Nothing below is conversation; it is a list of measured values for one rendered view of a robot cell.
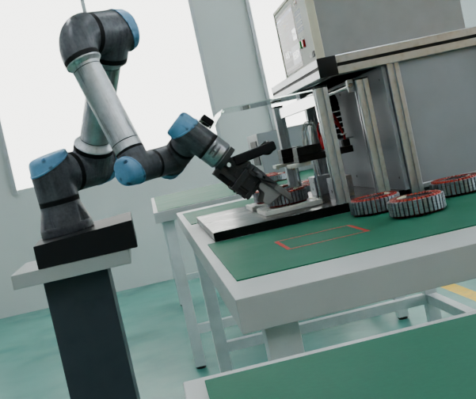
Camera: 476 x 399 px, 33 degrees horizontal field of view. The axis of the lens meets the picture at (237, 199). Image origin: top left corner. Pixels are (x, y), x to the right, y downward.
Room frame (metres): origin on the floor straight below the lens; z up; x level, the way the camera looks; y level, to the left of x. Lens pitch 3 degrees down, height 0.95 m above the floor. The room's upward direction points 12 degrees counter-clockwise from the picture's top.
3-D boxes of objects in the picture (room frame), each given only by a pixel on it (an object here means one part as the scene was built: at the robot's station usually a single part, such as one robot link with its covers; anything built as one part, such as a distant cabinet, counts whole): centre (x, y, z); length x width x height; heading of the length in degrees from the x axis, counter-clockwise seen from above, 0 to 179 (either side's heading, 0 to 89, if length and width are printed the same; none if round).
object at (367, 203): (1.78, -0.29, 0.77); 0.11 x 0.11 x 0.04
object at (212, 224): (2.23, -0.13, 0.76); 0.64 x 0.47 x 0.02; 6
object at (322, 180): (2.36, -0.25, 0.80); 0.08 x 0.05 x 0.06; 6
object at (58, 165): (2.33, 0.50, 0.99); 0.13 x 0.12 x 0.14; 135
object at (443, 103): (1.95, -0.55, 0.91); 0.28 x 0.03 x 0.32; 96
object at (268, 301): (2.25, -0.36, 0.72); 2.20 x 1.01 x 0.05; 6
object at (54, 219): (2.33, 0.50, 0.87); 0.15 x 0.15 x 0.10
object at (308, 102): (2.24, -0.21, 1.03); 0.62 x 0.01 x 0.03; 6
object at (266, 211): (2.11, -0.13, 0.78); 0.15 x 0.15 x 0.01; 6
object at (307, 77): (2.26, -0.43, 1.09); 0.68 x 0.44 x 0.05; 6
